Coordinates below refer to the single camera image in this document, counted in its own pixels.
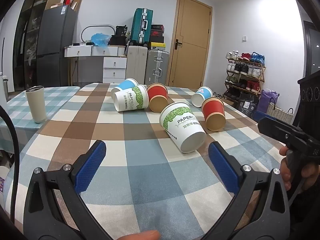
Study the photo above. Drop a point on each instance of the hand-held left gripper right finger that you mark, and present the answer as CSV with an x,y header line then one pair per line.
x,y
222,167

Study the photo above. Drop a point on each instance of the black shopping bag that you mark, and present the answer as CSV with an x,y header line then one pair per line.
x,y
247,103

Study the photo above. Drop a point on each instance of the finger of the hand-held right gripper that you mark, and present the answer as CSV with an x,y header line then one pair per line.
x,y
277,128
261,115

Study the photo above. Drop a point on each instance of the purple bag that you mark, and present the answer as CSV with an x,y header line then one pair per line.
x,y
267,98

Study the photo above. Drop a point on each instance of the rows of shoes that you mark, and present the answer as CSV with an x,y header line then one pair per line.
x,y
243,68

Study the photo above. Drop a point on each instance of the cream steel tumbler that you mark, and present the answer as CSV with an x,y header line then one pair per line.
x,y
36,105

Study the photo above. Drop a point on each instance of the brown blue checkered tablecloth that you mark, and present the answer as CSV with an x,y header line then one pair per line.
x,y
140,180

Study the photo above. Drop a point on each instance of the white drawer cabinet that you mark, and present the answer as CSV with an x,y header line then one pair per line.
x,y
114,68

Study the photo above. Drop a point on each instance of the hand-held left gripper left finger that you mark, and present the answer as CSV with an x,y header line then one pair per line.
x,y
91,166

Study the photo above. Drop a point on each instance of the person's left hand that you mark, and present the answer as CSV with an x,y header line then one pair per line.
x,y
140,236

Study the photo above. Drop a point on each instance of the silver suitcase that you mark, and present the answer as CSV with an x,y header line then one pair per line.
x,y
157,67

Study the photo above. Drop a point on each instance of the wooden door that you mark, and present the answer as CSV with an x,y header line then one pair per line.
x,y
191,45

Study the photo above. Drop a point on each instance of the wooden shoe rack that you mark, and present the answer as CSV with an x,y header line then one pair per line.
x,y
261,76

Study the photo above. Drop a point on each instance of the dark grey refrigerator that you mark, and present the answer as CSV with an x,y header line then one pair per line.
x,y
56,47

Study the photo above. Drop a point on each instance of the teal gingham tablecloth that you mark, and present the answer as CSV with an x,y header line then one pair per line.
x,y
17,110

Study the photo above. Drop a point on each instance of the white green leaf paper cup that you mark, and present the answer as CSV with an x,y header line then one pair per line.
x,y
181,127
130,99

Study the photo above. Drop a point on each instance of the person's right hand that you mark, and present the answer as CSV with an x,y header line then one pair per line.
x,y
285,173

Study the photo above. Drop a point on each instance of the stack of shoe boxes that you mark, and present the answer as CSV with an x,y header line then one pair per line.
x,y
157,36

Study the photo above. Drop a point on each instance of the blue plastic bag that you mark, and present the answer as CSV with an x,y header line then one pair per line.
x,y
100,40

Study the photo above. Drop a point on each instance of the oval mirror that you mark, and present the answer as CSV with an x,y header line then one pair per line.
x,y
86,28

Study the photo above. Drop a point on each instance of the beige suitcase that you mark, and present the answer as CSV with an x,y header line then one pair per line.
x,y
136,63

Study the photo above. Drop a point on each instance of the tall dark glass cabinet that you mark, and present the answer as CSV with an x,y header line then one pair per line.
x,y
27,35

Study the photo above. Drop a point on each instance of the dark door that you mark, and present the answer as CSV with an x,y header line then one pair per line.
x,y
312,47

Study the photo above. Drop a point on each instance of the blue white paper cup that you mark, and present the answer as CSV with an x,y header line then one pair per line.
x,y
126,83
201,97

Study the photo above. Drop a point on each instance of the cardboard box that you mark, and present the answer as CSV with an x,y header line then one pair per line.
x,y
78,2

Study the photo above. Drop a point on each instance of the white dressing table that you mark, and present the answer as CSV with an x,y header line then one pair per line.
x,y
85,51

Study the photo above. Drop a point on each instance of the wicker basket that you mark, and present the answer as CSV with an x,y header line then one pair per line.
x,y
280,113

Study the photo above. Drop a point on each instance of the person's right forearm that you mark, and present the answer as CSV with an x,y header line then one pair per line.
x,y
308,205

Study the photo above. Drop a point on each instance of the teal suitcase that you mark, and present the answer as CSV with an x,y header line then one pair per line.
x,y
141,26

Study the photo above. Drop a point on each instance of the red brown paper cup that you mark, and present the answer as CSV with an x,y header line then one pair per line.
x,y
158,97
213,113

